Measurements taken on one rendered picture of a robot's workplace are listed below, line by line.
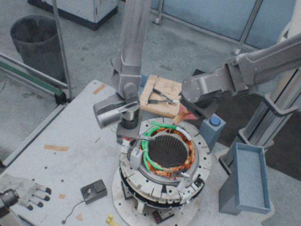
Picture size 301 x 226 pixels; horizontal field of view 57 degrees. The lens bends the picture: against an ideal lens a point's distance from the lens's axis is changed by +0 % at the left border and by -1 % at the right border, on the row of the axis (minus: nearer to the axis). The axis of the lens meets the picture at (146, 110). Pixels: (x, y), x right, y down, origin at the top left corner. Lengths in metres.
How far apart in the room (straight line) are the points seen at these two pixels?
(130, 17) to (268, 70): 0.34
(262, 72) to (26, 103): 2.32
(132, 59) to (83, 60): 2.26
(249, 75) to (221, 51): 2.75
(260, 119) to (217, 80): 0.65
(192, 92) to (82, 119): 0.94
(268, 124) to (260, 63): 0.70
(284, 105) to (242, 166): 0.28
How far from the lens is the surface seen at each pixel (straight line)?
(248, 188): 1.11
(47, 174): 1.34
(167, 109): 1.16
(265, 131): 1.25
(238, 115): 2.69
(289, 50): 0.47
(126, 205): 1.22
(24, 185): 1.31
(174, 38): 3.33
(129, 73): 0.71
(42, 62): 2.46
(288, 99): 1.14
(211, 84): 0.61
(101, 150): 1.36
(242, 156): 1.17
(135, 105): 0.76
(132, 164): 0.93
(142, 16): 0.70
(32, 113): 2.57
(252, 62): 0.56
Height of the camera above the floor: 1.95
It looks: 51 degrees down
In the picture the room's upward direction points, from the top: 8 degrees clockwise
